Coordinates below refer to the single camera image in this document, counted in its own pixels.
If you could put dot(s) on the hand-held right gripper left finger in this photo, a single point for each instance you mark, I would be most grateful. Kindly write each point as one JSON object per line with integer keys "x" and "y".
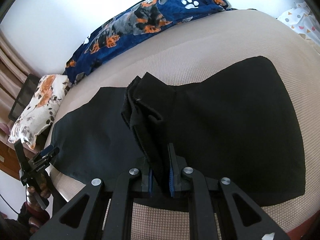
{"x": 146, "y": 183}

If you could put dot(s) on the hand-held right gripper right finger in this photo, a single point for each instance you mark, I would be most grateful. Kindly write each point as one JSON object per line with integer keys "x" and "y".
{"x": 171, "y": 176}

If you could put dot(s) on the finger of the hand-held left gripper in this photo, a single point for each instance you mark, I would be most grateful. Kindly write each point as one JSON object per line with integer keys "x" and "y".
{"x": 50, "y": 152}
{"x": 19, "y": 156}

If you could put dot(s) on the black pants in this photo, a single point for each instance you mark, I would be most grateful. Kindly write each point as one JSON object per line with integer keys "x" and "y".
{"x": 225, "y": 130}

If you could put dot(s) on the person's left forearm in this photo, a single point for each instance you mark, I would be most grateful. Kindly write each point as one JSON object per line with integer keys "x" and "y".
{"x": 15, "y": 227}

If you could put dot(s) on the person's left hand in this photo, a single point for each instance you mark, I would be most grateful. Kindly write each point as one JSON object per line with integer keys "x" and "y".
{"x": 43, "y": 188}

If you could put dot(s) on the wooden bedside furniture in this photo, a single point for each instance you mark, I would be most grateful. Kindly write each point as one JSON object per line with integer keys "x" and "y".
{"x": 7, "y": 160}

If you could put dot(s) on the white floral pillow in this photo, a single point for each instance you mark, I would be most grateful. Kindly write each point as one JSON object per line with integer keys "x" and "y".
{"x": 37, "y": 110}

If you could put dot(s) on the black cylindrical object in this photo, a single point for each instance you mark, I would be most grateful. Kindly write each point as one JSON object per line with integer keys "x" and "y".
{"x": 22, "y": 100}

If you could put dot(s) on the beige curtain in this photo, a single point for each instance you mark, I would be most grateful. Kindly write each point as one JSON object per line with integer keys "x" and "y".
{"x": 10, "y": 80}

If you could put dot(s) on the beige woven bed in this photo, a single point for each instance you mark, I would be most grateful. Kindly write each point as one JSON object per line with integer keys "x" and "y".
{"x": 200, "y": 55}

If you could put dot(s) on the blue dog print blanket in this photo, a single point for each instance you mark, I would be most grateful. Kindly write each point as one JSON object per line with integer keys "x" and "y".
{"x": 125, "y": 42}

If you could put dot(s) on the white cloth with coloured shapes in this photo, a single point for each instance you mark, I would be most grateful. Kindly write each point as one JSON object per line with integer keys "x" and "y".
{"x": 297, "y": 20}

